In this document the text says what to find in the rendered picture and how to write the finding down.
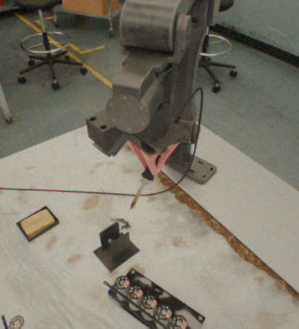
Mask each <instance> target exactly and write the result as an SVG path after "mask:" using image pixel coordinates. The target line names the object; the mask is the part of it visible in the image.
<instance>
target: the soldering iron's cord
mask: <svg viewBox="0 0 299 329"><path fill-rule="evenodd" d="M200 89H201V110H200V116H199V121H198V130H197V135H196V139H195V147H194V151H193V154H192V158H191V162H190V166H191V164H192V162H193V159H194V155H195V151H196V147H197V143H198V136H199V131H200V127H201V118H202V117H201V113H202V106H203V90H202V88H201V87H198V88H197V89H196V90H195V91H194V92H193V93H192V95H191V96H190V97H189V98H188V100H187V102H186V104H185V105H184V106H183V108H182V110H181V111H180V113H179V115H181V114H182V112H183V111H184V110H185V108H186V107H187V105H188V102H189V101H190V99H192V97H193V96H194V94H196V93H197V92H198V91H199V90H200ZM190 166H189V168H188V169H187V172H186V173H185V174H184V176H183V177H182V178H181V179H180V180H179V181H178V182H177V183H176V184H175V185H174V186H172V187H171V188H169V189H166V190H165V191H162V192H167V191H169V190H171V189H172V188H174V187H175V186H176V185H177V184H179V183H180V182H181V181H182V180H183V178H185V176H186V175H187V174H188V172H189V170H190ZM0 189H7V188H0ZM14 190H35V191H55V192H83V193H97V194H109V195H131V196H135V195H136V194H126V193H115V192H88V191H64V190H46V189H14ZM162 192H155V193H150V194H141V195H140V196H147V195H156V194H160V193H162Z"/></svg>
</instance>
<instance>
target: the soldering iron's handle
mask: <svg viewBox="0 0 299 329"><path fill-rule="evenodd" d="M180 120H181V115H179V114H177V115H176V118H175V120H174V123H175V124H179V121H180ZM160 158H161V154H160V155H159V154H158V156H157V158H156V159H155V164H156V166H157V165H158V163H159V160H160ZM141 176H142V177H143V178H147V179H148V180H150V181H153V180H154V176H153V175H152V173H151V171H150V170H149V168H148V165H147V167H146V169H145V170H144V172H143V173H142V174H141Z"/></svg>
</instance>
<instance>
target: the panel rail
mask: <svg viewBox="0 0 299 329"><path fill-rule="evenodd" d="M103 284H105V285H106V286H108V287H109V288H111V290H113V291H114V292H116V293H117V294H119V295H120V296H121V297H123V298H124V299H125V300H126V301H128V302H129V303H131V304H132V305H133V306H134V307H135V308H137V309H139V310H140V311H141V312H143V313H144V314H145V315H146V316H148V317H150V318H151V319H152V320H153V321H155V322H156V323H157V324H159V325H160V326H161V327H163V328H164V329H171V328H169V327H167V326H166V325H164V324H163V323H161V322H160V318H158V319H157V318H156V317H153V316H152V315H150V314H149V313H148V312H147V311H146V310H145V308H141V307H139V306H138V305H137V304H136V303H135V302H134V301H133V300H131V297H130V298H128V297H126V296H125V295H123V293H121V292H120V291H118V287H117V288H115V287H114V286H111V285H110V284H109V283H107V282H106V281H104V282H103Z"/></svg>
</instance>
